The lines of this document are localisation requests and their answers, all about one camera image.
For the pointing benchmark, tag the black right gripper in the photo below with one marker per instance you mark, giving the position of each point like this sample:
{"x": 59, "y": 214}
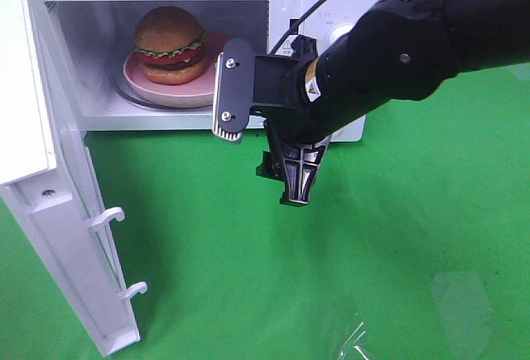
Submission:
{"x": 297, "y": 142}

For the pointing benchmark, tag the pink round plate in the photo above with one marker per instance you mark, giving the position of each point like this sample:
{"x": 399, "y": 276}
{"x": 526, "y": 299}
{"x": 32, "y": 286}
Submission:
{"x": 215, "y": 44}

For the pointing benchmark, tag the burger with lettuce and tomato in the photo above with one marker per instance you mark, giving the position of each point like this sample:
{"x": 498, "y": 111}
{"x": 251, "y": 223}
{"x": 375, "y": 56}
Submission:
{"x": 170, "y": 45}

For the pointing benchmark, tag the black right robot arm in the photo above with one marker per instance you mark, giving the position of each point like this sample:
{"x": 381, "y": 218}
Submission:
{"x": 399, "y": 49}

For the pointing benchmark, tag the white upper microwave knob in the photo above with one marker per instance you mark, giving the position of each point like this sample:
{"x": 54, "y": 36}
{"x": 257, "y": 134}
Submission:
{"x": 338, "y": 31}

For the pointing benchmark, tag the glass microwave turntable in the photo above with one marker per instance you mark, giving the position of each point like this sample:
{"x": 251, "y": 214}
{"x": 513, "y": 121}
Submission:
{"x": 136, "y": 101}

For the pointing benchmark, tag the clear tape piece on table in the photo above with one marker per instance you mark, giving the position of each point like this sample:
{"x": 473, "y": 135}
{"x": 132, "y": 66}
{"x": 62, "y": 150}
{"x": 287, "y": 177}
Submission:
{"x": 350, "y": 336}

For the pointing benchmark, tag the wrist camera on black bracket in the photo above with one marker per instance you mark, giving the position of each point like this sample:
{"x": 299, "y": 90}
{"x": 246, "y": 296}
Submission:
{"x": 233, "y": 90}

